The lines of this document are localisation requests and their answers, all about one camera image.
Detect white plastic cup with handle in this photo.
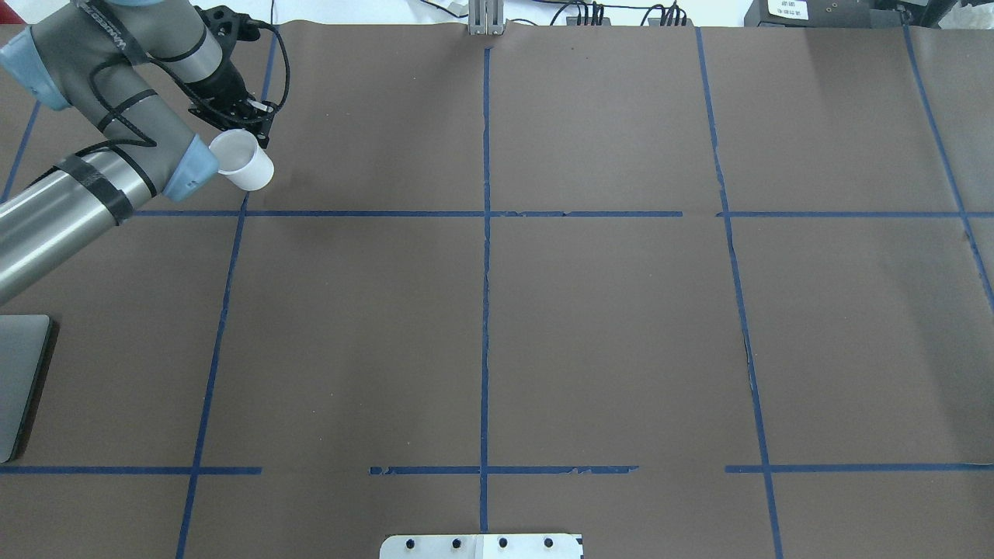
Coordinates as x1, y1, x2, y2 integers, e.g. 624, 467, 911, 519
208, 130, 276, 192

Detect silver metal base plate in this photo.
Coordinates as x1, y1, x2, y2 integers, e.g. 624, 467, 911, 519
379, 532, 585, 558

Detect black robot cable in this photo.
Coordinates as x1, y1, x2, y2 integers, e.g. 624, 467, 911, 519
247, 23, 290, 117

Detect grey aluminium profile post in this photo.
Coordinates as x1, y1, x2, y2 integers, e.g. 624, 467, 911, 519
467, 0, 507, 36

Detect black box with white label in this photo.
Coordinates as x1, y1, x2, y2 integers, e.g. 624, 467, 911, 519
743, 1, 905, 29

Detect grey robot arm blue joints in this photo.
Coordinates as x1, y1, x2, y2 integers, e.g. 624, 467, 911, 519
2, 1, 221, 302

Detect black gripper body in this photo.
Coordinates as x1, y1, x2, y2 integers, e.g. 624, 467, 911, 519
189, 5, 267, 130

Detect black power strip with plugs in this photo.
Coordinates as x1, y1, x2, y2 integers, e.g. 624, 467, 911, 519
550, 1, 693, 28

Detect grey closed laptop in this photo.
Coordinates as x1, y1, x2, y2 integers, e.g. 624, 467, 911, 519
1, 314, 53, 464

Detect brown paper table cover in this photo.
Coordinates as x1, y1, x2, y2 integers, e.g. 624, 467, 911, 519
2, 22, 992, 558

